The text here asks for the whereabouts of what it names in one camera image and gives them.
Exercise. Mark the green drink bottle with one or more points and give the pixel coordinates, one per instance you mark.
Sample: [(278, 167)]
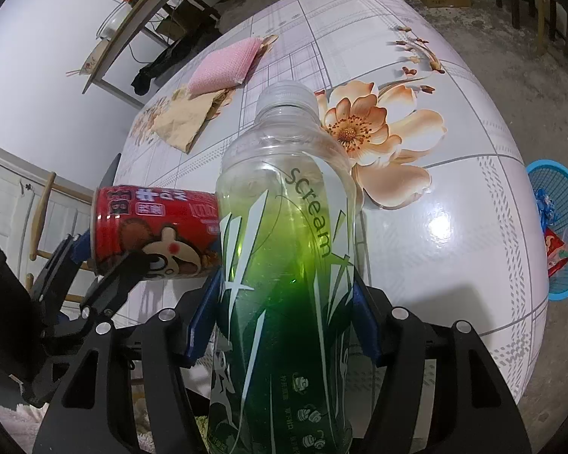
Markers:
[(274, 255)]

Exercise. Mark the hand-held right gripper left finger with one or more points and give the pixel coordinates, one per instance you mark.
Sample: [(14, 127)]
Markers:
[(201, 321)]

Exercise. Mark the ceramic bowl with chopsticks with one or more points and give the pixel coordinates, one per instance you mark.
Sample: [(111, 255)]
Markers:
[(94, 56)]

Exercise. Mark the red milk can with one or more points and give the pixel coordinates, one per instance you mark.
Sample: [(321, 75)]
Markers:
[(137, 217)]

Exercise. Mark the dark cloth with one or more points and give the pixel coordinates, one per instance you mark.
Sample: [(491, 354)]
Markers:
[(154, 71)]

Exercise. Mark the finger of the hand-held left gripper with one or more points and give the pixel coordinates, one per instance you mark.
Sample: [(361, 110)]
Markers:
[(116, 283), (61, 269)]

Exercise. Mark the floral tablecloth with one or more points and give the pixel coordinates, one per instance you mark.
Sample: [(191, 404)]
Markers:
[(454, 246)]

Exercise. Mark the white door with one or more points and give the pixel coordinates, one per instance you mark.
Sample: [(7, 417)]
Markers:
[(4, 184)]

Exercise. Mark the pink cloth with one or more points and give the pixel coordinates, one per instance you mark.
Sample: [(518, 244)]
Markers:
[(222, 64)]

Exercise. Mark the blue plastic basket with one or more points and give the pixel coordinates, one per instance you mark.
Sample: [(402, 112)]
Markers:
[(565, 175)]

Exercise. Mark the glass bowl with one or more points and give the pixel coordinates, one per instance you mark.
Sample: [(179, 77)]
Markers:
[(116, 19)]

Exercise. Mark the beige cloth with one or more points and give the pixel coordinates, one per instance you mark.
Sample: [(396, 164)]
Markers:
[(184, 118)]

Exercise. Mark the wooden side table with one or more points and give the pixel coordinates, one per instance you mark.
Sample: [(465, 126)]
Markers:
[(137, 14)]

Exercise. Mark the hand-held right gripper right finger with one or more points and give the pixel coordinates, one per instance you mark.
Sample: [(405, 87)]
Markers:
[(367, 326)]

